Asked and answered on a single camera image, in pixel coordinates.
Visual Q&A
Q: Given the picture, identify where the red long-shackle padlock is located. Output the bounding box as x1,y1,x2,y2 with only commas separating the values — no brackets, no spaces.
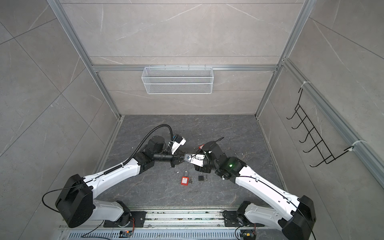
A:
181,171,190,186

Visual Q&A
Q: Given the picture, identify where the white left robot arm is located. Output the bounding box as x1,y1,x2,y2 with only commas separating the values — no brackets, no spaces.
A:
52,124,186,228

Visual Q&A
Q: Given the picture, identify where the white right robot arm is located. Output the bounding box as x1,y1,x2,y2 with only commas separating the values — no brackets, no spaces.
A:
197,141,317,240

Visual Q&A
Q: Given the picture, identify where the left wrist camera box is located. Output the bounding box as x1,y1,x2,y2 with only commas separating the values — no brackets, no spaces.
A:
171,135,186,155

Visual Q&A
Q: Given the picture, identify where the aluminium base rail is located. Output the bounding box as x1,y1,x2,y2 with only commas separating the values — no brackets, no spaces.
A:
53,206,285,240

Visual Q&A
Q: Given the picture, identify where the white wire mesh basket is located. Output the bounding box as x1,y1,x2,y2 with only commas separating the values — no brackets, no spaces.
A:
142,66,214,95

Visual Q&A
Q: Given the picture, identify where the black wire hook rack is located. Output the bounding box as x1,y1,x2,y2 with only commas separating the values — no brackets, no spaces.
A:
286,88,355,168

